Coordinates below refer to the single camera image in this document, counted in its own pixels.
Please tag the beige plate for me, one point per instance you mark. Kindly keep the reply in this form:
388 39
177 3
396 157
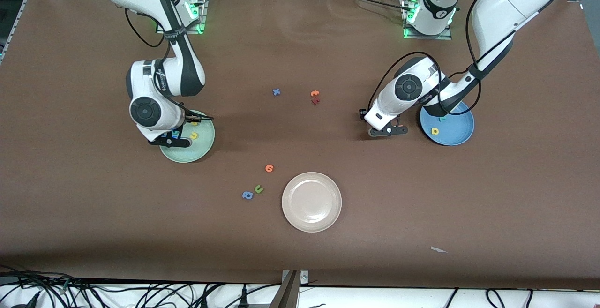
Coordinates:
311 202

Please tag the green plate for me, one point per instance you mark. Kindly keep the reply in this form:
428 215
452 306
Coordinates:
199 148

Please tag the black power plug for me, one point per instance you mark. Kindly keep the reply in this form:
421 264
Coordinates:
205 302
243 298

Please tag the blue plate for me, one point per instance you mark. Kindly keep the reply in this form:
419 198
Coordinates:
454 130

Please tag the brown table cover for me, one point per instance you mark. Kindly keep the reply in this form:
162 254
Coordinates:
300 251

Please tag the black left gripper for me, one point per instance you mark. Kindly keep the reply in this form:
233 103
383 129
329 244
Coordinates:
361 116

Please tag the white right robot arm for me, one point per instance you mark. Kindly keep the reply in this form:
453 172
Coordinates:
145 111

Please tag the blue letter a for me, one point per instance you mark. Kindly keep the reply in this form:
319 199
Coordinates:
244 196

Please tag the white paper scrap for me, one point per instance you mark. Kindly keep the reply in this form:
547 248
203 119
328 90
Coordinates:
437 250

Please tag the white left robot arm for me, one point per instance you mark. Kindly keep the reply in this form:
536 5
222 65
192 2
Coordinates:
408 87

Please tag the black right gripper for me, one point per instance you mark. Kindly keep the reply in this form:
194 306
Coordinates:
189 119

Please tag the small metal bracket plate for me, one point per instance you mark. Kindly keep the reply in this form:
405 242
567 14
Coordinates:
303 277

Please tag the aluminium profile beam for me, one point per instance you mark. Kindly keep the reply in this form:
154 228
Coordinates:
287 296

